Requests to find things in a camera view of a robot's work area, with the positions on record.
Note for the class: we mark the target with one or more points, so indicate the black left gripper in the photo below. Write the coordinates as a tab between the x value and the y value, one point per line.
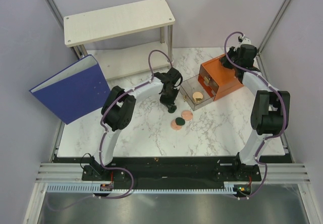
169	102

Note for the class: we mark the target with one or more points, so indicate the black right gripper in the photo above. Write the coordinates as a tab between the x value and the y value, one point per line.
231	53

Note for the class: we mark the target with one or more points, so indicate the transparent drawer with gold knob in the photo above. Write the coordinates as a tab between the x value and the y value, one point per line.
191	85

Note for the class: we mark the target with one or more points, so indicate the gold round jar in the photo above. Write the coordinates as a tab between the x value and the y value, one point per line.
197	96

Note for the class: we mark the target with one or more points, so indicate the orange drawer organizer box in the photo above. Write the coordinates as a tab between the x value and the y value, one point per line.
225	78

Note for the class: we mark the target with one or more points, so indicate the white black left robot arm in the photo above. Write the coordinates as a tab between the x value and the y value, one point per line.
117	111

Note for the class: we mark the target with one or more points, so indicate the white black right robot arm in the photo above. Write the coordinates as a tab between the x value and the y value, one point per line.
270	112

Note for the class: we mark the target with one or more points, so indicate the white two-tier shelf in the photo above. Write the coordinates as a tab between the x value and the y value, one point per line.
119	21

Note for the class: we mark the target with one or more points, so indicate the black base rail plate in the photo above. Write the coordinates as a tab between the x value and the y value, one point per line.
172	172

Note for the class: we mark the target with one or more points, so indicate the light blue cable duct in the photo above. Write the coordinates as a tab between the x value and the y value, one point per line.
106	189

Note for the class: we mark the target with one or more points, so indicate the blue ring binder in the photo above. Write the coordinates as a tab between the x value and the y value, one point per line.
74	92

